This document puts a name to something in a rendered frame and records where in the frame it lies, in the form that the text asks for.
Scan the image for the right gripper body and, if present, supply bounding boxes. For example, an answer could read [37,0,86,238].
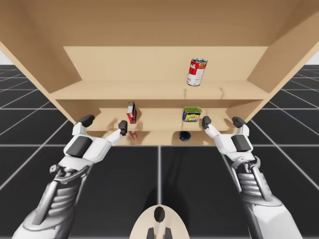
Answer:
[214,133,254,161]

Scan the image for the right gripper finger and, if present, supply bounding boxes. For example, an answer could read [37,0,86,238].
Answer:
[232,116,250,136]
[201,115,221,141]

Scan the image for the green and blue rectangular can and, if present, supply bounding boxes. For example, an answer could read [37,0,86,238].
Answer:
[182,106,203,123]

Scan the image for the pale wooden shelf unit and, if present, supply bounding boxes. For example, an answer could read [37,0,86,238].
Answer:
[0,0,319,147]

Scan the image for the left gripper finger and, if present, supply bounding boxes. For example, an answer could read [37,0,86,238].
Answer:
[72,115,96,136]
[105,120,129,145]

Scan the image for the red and white can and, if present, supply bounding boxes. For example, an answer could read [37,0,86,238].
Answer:
[185,58,209,87]

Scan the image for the blue flat can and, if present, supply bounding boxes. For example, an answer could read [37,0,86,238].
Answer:
[178,131,192,142]

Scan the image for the tan robot part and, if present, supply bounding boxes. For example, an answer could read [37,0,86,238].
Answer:
[129,204,190,239]

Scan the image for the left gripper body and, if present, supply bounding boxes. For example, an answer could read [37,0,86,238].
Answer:
[63,132,113,164]

